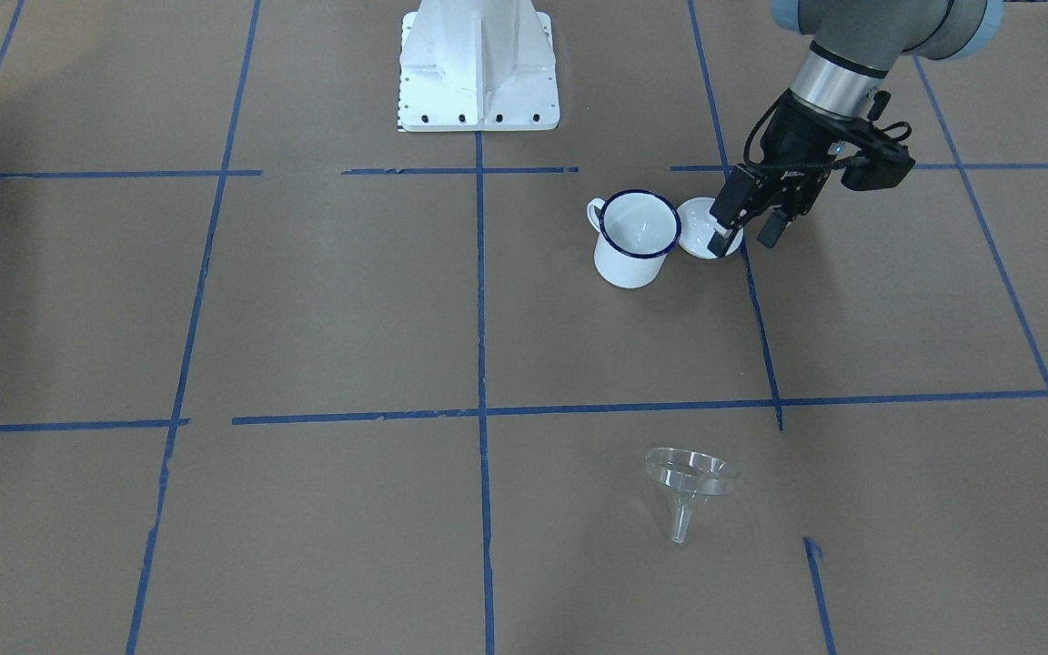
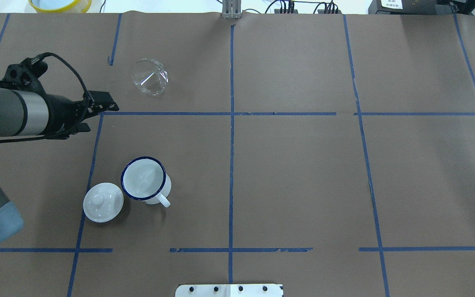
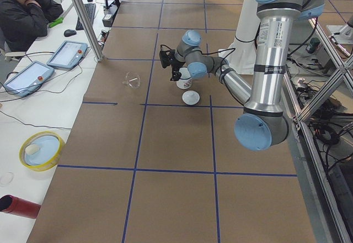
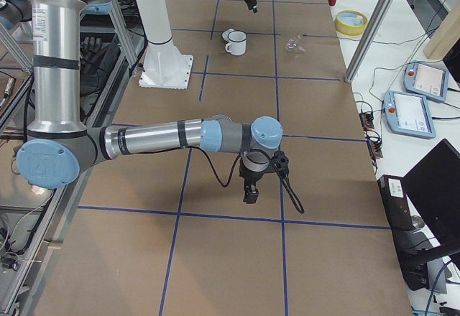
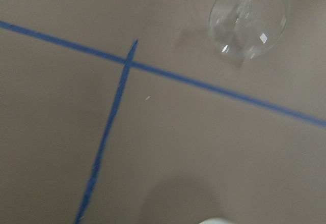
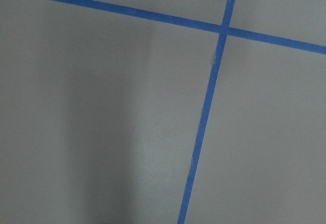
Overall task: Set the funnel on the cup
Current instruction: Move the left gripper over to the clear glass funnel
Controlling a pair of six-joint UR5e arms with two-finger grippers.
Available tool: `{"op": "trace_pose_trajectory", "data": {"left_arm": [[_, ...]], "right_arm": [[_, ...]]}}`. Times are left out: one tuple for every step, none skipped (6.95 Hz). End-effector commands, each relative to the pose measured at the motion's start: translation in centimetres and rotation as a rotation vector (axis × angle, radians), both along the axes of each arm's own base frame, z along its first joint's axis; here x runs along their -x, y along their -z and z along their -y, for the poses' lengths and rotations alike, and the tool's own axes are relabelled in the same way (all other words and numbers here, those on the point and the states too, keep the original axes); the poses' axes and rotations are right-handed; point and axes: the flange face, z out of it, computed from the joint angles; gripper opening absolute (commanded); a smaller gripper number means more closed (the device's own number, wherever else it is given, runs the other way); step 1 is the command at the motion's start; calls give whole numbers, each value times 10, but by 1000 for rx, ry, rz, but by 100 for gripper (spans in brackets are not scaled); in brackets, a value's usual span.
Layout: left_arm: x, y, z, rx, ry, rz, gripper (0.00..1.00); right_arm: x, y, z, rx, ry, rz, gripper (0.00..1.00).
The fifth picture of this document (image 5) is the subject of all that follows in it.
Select clear plastic funnel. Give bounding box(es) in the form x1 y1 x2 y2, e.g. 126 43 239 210
208 0 289 60

